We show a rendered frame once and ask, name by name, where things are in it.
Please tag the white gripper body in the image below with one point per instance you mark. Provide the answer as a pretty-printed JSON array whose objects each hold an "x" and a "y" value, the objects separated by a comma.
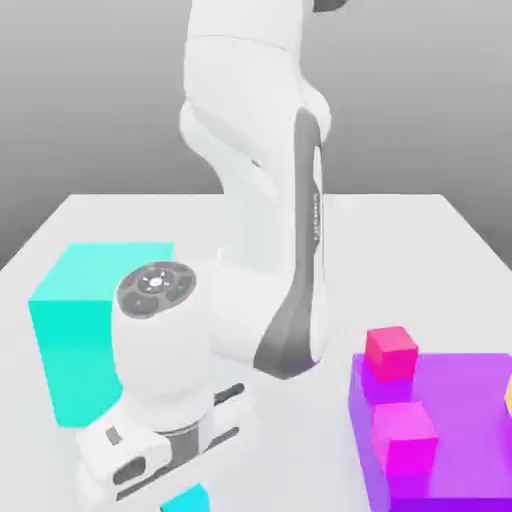
[{"x": 224, "y": 452}]

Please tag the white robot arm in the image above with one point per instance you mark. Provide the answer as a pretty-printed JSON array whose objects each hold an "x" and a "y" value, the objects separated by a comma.
[{"x": 248, "y": 160}]

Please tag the small cyan cube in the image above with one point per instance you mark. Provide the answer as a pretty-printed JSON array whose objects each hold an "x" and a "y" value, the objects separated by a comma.
[{"x": 188, "y": 500}]

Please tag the small magenta cube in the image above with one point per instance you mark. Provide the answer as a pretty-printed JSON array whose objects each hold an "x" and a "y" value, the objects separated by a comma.
[{"x": 408, "y": 444}]

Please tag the small red cube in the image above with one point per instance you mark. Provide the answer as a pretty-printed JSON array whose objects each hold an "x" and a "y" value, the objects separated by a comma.
[{"x": 394, "y": 356}]

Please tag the small orange cube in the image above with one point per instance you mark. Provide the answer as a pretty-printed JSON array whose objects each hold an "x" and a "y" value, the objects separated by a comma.
[{"x": 508, "y": 396}]

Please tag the large cyan box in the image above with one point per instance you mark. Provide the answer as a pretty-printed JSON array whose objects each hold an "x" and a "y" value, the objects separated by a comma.
[{"x": 72, "y": 320}]

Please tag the large purple box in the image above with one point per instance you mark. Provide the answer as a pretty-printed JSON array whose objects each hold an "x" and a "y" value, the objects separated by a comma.
[{"x": 472, "y": 448}]

